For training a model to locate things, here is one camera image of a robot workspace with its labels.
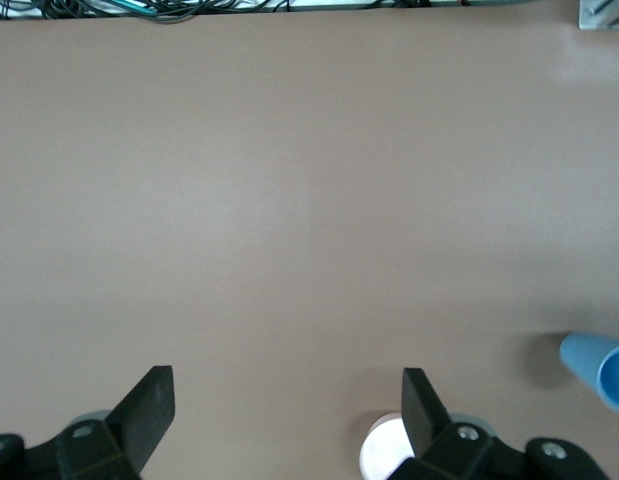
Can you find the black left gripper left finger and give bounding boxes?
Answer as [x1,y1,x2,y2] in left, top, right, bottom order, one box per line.
[0,365,176,480]

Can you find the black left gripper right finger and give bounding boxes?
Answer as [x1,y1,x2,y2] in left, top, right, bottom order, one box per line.
[383,368,610,480]

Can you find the blue plastic cup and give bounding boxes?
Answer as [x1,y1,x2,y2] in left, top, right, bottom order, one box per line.
[559,330,619,417]

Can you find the pink bowl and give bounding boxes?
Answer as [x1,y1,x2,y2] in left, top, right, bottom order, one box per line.
[357,412,416,480]

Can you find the brown table cover sheet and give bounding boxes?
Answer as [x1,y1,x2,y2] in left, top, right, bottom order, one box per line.
[0,8,619,480]

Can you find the green cable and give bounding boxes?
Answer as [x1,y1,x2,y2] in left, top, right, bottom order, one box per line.
[107,0,158,15]

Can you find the black cable tangle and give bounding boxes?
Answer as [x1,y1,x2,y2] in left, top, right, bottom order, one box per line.
[0,0,293,24]

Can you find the metal mounting bracket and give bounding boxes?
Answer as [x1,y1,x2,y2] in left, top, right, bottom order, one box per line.
[577,0,619,32]

